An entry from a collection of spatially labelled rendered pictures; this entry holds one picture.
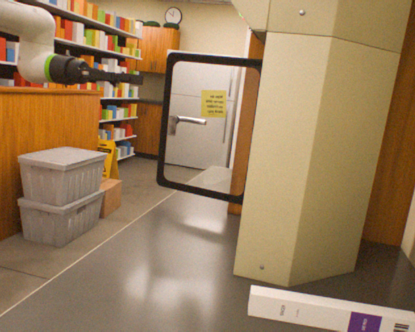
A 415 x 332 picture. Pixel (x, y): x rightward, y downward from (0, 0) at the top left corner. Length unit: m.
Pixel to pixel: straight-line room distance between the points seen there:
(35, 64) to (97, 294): 0.83
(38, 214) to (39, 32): 1.91
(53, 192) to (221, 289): 2.30
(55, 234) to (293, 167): 2.49
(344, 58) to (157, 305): 0.53
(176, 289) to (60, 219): 2.28
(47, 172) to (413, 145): 2.39
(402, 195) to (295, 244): 0.46
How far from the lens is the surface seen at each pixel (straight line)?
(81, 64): 1.25
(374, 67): 0.79
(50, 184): 2.91
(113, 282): 0.72
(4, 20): 1.24
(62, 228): 2.96
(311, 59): 0.69
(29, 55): 1.33
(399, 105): 1.08
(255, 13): 0.71
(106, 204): 3.58
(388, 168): 1.09
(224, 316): 0.66
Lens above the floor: 1.30
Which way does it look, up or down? 12 degrees down
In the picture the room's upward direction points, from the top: 7 degrees clockwise
